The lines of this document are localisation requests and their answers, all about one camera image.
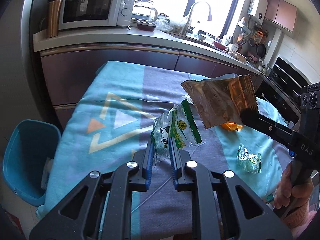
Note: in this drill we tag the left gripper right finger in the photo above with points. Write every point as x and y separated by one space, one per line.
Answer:
223 206

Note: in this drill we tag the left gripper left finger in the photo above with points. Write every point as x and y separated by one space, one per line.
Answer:
99 207

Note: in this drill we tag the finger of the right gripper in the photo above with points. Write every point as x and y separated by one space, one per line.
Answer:
274 130

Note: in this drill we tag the brown foil snack wrapper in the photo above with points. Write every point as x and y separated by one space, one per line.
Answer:
218 101

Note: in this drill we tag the clear green cow wrapper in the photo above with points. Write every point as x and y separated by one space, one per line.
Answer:
178 124

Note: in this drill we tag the blue plastic trash bin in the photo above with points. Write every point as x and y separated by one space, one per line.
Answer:
31 145

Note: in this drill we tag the chrome kitchen faucet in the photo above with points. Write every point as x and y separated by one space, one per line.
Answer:
199 12

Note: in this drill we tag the right hand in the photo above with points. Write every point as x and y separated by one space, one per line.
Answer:
285 190

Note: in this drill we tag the orange plastic wrapper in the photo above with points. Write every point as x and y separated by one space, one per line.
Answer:
231 126

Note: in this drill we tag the black built-in oven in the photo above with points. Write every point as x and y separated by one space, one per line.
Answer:
281 86

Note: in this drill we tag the white paper cup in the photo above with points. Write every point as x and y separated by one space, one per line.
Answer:
228 76

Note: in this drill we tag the small green clear wrapper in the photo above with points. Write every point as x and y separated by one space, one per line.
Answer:
249 162

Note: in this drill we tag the black hanging pan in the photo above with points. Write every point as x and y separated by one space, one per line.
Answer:
261 50

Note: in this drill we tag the red bowl on counter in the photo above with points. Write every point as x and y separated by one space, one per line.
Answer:
219 45

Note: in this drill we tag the blue grey patterned tablecloth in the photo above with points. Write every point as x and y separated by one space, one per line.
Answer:
121 130

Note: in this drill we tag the dark red food container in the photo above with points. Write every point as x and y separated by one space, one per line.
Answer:
146 26

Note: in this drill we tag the dark brown base cabinets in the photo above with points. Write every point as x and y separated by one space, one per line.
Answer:
85 75

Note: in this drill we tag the glass electric kettle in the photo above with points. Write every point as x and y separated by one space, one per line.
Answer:
143 10

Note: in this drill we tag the white microwave oven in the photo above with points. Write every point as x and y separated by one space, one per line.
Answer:
95 13

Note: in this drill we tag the copper travel mug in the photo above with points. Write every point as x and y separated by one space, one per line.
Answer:
53 16

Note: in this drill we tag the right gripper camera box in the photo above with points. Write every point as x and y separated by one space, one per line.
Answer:
310 112

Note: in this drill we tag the pink wall cabinet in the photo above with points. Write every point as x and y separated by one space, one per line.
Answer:
282 14

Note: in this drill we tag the white wall water heater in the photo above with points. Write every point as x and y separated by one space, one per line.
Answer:
257 10

